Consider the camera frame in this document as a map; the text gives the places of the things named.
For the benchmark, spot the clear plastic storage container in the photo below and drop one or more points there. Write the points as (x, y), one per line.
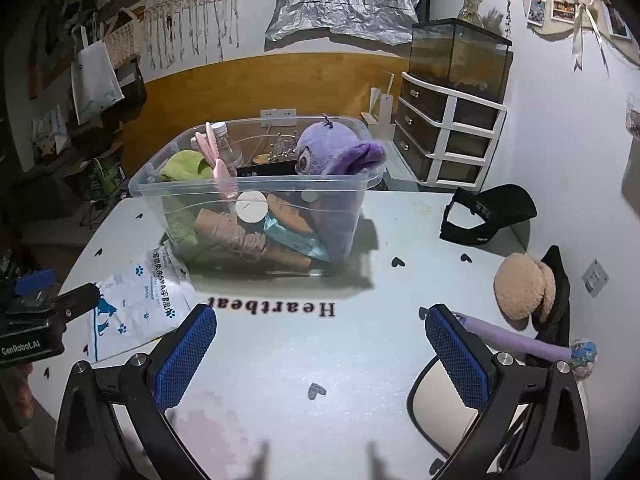
(150, 187)

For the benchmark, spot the glass fish tank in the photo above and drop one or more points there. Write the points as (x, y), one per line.
(450, 55)

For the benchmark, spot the clear bottle white cap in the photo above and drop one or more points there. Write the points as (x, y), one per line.
(225, 142)

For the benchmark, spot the brown round disc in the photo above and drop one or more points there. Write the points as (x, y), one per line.
(287, 210)

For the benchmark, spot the pink comb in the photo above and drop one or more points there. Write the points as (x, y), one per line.
(220, 170)

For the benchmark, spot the green box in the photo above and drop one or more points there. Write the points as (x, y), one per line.
(107, 175)

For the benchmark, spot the beige fuzzy earmuffs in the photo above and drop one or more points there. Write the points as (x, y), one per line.
(520, 285)

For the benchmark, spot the silver tiara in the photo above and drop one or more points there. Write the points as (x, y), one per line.
(282, 150)

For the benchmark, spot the bead garland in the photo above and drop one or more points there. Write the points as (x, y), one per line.
(508, 5)

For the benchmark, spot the glass vase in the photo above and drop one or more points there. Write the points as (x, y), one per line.
(471, 7)

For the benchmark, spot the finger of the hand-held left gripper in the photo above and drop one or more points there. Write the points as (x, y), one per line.
(35, 281)
(80, 300)

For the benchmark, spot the white woven hanging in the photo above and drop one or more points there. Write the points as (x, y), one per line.
(122, 42)

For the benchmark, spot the white wall socket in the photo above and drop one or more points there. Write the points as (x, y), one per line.
(278, 117)

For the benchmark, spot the green plush toy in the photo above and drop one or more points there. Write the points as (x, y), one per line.
(182, 165)

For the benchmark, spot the black cap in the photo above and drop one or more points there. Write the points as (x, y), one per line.
(505, 205)

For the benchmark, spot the dark wall board with flowers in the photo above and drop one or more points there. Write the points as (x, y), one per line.
(60, 15)

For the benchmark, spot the purple plush toy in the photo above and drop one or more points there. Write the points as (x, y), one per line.
(320, 145)

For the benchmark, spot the blue patterned ball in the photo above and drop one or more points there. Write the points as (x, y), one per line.
(584, 355)

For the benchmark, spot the grey wall switch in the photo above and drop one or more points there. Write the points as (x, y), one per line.
(595, 277)

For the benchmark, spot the white printed bag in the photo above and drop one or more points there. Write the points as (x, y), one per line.
(50, 132)

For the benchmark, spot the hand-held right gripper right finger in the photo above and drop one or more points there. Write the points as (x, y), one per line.
(457, 360)

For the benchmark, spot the white ribbon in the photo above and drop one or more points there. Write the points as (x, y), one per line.
(580, 30)

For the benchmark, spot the white round lid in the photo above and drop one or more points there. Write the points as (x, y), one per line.
(252, 207)

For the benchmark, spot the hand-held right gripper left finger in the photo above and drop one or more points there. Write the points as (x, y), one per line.
(185, 355)

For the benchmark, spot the white frame drawer cabinet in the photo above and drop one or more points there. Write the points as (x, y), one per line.
(445, 130)

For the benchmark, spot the silver foil sheet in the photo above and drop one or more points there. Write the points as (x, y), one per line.
(345, 0)

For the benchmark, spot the beige chair with black rim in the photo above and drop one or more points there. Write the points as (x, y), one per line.
(450, 425)

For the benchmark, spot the brown paper tube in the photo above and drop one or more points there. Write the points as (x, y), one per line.
(210, 222)

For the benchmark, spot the purple stick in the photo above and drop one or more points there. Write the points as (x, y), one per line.
(515, 342)

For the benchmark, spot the white packet blue paw prints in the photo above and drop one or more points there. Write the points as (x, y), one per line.
(135, 305)

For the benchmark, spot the dark storage shelf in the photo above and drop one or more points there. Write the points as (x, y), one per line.
(30, 180)

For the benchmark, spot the small white wooden stand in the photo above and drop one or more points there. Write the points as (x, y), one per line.
(387, 105)

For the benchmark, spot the black flat box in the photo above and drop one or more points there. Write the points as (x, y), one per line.
(265, 168)

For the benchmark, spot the teal packet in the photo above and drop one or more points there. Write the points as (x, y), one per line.
(300, 245)

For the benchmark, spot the white tote bag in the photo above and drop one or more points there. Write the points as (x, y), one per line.
(95, 80)

